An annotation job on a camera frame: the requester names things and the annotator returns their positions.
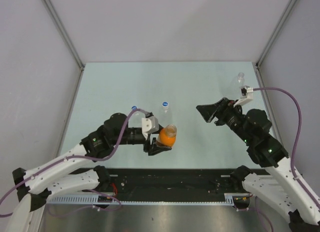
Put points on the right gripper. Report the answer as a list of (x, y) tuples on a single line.
[(222, 108)]

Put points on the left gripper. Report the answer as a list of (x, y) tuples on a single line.
[(155, 148)]

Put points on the orange bottle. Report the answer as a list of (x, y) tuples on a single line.
[(167, 136)]

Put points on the clear plastic bottle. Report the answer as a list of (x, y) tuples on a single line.
[(234, 88)]

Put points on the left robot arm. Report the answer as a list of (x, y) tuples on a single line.
[(56, 176)]

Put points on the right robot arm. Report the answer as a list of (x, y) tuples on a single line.
[(295, 203)]

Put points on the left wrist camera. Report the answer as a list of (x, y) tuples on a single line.
[(149, 125)]

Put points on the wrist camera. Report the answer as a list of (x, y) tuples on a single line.
[(247, 95), (149, 125)]

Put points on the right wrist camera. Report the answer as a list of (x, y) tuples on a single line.
[(247, 95)]

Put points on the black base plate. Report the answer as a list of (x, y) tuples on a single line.
[(213, 180)]

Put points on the slotted cable duct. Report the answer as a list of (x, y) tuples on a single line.
[(168, 197)]

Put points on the right aluminium frame post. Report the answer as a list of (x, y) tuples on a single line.
[(276, 32)]

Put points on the aluminium frame post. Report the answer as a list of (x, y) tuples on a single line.
[(276, 32), (63, 32)]

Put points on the left aluminium frame post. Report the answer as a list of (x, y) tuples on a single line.
[(63, 32)]

